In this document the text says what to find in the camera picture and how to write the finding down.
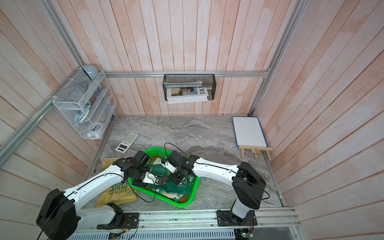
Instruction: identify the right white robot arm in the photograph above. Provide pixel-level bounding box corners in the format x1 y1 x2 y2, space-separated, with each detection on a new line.
162 151 267 221

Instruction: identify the black mesh wall basket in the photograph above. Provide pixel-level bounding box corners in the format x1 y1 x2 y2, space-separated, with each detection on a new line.
163 74 217 105

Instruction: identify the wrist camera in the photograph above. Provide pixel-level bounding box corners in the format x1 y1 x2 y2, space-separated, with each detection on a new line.
142 172 168 186
161 157 177 174

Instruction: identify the white calculator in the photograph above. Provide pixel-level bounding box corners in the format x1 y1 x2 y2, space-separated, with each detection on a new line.
115 132 139 154

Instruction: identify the small whiteboard blue frame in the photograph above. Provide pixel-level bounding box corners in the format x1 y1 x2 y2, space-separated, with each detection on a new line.
232 117 268 147

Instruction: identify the green plastic basket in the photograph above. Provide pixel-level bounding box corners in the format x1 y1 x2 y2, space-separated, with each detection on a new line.
128 147 201 208

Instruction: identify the light green chips bag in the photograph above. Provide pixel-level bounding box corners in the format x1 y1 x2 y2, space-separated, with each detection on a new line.
149 155 187 202

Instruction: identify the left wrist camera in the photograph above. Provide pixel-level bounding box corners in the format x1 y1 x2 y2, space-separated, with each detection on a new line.
142 172 168 186

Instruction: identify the yellow kettle chips bag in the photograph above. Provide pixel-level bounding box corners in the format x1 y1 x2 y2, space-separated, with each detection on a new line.
94 157 139 209

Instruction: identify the white wire wall shelf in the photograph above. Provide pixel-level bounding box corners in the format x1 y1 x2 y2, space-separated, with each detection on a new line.
53 69 117 140

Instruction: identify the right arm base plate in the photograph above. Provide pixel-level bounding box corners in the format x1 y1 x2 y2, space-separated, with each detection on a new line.
216 210 258 227

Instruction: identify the aluminium mounting rail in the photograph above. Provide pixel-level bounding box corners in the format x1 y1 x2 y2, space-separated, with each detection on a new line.
81 208 301 232

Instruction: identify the white magazine book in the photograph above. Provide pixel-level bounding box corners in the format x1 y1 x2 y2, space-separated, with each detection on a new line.
165 81 209 104

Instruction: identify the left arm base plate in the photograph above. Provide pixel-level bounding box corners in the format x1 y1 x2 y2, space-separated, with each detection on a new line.
97 213 139 230

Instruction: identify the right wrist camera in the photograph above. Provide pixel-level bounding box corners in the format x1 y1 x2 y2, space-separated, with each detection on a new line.
161 157 177 174

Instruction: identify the small wooden easel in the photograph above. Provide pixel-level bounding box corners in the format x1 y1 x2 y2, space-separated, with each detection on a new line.
239 146 273 161

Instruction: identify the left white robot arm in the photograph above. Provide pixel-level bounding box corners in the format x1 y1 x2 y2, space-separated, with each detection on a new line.
36 151 155 240

